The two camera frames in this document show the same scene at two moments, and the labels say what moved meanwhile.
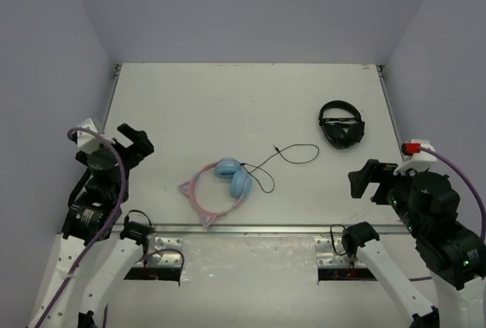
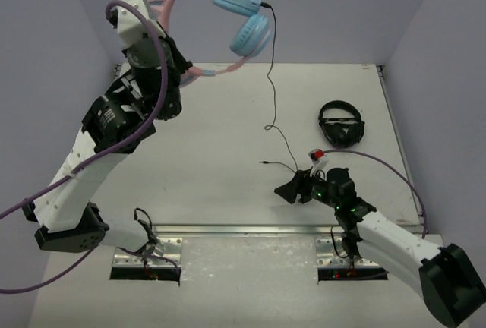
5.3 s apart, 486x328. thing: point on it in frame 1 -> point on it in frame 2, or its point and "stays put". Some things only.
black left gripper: x=134 y=146 -> x=179 y=64
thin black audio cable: x=254 y=178 -> x=271 y=126
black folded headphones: x=342 y=133 stays put
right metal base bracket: x=331 y=253 stays put
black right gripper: x=373 y=171 -> x=299 y=184
